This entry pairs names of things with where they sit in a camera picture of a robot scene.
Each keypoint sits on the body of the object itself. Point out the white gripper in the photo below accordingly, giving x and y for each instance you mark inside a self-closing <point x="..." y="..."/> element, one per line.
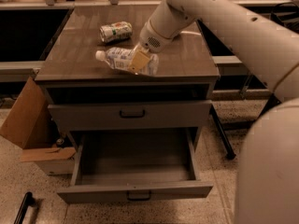
<point x="151" y="40"/>

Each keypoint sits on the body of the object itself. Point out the blue plastic water bottle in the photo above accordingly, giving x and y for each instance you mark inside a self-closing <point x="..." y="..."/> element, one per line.
<point x="119" y="59"/>

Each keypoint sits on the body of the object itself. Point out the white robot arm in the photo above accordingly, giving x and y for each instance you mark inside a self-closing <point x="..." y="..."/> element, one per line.
<point x="267" y="186"/>

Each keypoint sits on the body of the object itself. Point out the grey drawer cabinet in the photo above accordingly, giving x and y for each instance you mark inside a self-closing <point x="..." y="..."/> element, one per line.
<point x="71" y="74"/>

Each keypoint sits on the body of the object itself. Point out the closed upper grey drawer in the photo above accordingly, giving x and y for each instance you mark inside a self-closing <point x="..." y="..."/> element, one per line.
<point x="121" y="116"/>

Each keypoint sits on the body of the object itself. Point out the open middle grey drawer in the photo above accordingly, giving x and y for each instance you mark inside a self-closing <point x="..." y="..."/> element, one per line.
<point x="135" y="166"/>

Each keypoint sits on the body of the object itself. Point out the crushed green soda can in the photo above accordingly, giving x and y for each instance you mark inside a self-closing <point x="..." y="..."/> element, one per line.
<point x="117" y="31"/>

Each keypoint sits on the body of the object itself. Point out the brown cardboard box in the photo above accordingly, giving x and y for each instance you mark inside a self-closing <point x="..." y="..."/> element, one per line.
<point x="29" y="126"/>

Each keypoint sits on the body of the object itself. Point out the black chair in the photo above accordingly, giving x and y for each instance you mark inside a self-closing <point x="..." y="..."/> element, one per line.
<point x="287" y="15"/>

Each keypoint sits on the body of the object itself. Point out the black handle on floor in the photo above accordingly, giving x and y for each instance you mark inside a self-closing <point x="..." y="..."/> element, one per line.
<point x="27" y="201"/>

